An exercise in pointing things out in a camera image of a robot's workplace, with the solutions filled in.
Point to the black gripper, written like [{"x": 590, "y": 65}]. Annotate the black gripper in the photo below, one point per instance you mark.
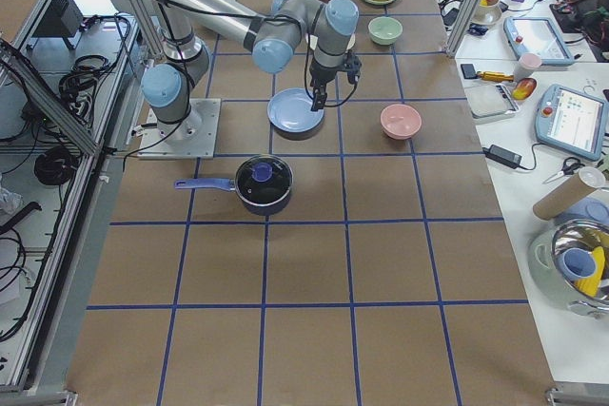
[{"x": 319, "y": 76}]

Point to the blue plate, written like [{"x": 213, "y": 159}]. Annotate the blue plate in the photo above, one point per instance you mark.
[{"x": 290, "y": 111}]

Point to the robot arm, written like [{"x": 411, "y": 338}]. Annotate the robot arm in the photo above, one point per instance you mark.
[{"x": 272, "y": 39}]

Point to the cream white plate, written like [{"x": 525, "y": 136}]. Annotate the cream white plate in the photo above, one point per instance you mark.
[{"x": 351, "y": 42}]

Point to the mint green bowl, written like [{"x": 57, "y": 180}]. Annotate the mint green bowl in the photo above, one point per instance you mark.
[{"x": 384, "y": 30}]

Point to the pink bowl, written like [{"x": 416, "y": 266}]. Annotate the pink bowl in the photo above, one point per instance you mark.
[{"x": 400, "y": 122}]

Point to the black phone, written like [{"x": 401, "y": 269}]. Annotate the black phone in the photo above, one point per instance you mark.
[{"x": 468, "y": 71}]

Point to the white bowl with toys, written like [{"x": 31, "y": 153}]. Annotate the white bowl with toys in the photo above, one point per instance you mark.
[{"x": 487, "y": 13}]

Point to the glass saucepan lid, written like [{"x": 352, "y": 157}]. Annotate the glass saucepan lid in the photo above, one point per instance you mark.
[{"x": 264, "y": 179}]

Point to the yellow utility knife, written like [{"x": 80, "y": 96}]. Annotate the yellow utility knife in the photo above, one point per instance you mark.
[{"x": 497, "y": 77}]

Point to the dark blue saucepan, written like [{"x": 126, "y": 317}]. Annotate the dark blue saucepan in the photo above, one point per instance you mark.
[{"x": 229, "y": 185}]

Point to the digital kitchen scale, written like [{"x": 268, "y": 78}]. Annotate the digital kitchen scale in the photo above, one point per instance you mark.
[{"x": 490, "y": 102}]

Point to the white paper cup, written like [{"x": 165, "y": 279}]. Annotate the white paper cup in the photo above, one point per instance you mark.
[{"x": 527, "y": 64}]

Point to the toy mango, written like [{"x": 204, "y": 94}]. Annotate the toy mango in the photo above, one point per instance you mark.
[{"x": 524, "y": 88}]

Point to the teach pendant far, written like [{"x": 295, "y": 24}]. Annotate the teach pendant far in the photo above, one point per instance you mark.
[{"x": 539, "y": 36}]

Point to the teach pendant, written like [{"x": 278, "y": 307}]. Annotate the teach pendant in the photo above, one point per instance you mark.
[
  {"x": 572, "y": 120},
  {"x": 539, "y": 36}
]

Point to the black power adapter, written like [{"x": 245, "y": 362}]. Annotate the black power adapter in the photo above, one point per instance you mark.
[{"x": 502, "y": 156}]

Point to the black control box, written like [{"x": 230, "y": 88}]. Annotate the black control box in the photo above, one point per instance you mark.
[{"x": 62, "y": 19}]

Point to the teach pendant near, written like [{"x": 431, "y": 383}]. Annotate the teach pendant near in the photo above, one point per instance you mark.
[{"x": 572, "y": 120}]

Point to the scissors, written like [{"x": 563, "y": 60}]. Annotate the scissors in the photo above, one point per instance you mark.
[{"x": 569, "y": 167}]

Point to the cardboard tube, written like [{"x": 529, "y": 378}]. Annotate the cardboard tube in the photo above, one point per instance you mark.
[{"x": 579, "y": 186}]

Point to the blue grey lid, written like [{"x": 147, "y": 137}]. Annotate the blue grey lid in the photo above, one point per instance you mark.
[{"x": 588, "y": 209}]

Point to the steel mixing bowl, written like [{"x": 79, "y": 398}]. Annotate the steel mixing bowl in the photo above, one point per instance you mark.
[{"x": 586, "y": 235}]

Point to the blue cup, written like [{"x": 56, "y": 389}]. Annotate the blue cup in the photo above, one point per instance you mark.
[{"x": 577, "y": 264}]

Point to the yellow toy corn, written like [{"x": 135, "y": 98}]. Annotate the yellow toy corn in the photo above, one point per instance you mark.
[{"x": 590, "y": 286}]

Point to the aluminium frame post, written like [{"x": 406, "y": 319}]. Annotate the aluminium frame post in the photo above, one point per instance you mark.
[{"x": 468, "y": 2}]

